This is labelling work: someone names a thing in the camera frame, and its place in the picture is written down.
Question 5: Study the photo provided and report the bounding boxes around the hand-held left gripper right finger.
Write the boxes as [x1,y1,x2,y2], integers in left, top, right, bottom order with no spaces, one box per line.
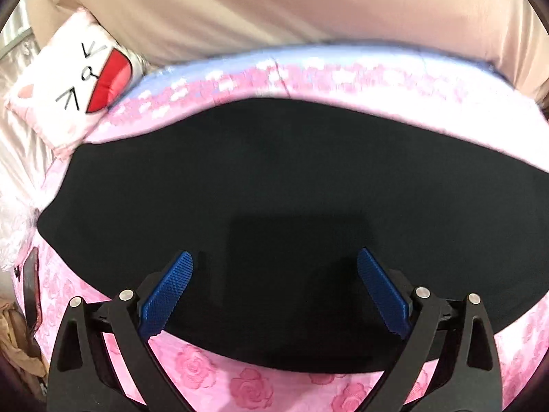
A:
[335,247,504,412]

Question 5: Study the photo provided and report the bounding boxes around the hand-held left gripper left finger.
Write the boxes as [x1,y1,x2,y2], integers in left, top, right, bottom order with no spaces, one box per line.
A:
[47,250,215,412]

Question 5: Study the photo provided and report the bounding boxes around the black pants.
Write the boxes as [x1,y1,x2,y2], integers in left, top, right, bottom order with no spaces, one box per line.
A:
[38,97,546,372]

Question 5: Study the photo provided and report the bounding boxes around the tan crumpled cloth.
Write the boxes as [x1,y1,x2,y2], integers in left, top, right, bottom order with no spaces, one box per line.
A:
[0,296,50,396]

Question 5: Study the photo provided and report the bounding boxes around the white fluffy cloth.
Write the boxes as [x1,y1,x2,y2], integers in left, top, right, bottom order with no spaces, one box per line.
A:
[0,197,40,272]

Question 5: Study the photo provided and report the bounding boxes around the pink rose print blanket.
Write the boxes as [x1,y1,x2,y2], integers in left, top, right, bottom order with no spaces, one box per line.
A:
[17,39,549,412]

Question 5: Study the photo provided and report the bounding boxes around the white cat face pillow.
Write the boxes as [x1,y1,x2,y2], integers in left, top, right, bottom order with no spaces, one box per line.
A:
[5,10,149,161]

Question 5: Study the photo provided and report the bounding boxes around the beige padded headboard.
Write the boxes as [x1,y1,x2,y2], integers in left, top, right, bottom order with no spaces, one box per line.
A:
[26,0,549,108]

